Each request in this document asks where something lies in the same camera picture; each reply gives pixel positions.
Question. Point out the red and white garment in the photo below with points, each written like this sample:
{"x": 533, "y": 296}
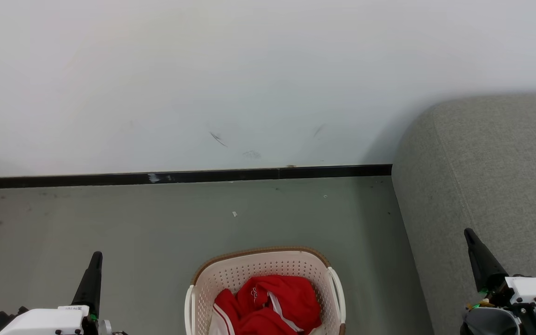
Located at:
{"x": 286, "y": 298}

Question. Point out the cream perforated laundry basket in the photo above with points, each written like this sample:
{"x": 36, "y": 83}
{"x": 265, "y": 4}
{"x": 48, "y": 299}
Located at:
{"x": 231, "y": 274}

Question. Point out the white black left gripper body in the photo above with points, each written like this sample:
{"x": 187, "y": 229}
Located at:
{"x": 44, "y": 321}

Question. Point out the black wall baseboard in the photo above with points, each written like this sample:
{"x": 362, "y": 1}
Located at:
{"x": 203, "y": 177}

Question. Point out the grey fabric sofa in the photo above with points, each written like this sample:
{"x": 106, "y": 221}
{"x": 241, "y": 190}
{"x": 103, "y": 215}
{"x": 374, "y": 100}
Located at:
{"x": 491, "y": 177}

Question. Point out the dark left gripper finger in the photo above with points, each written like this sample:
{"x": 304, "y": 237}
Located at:
{"x": 90, "y": 286}

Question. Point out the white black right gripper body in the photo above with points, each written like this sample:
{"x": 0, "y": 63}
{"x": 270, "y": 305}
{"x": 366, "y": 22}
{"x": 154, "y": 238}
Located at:
{"x": 535, "y": 288}

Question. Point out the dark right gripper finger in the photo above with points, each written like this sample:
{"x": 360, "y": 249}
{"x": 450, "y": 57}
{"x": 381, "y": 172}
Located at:
{"x": 484, "y": 267}

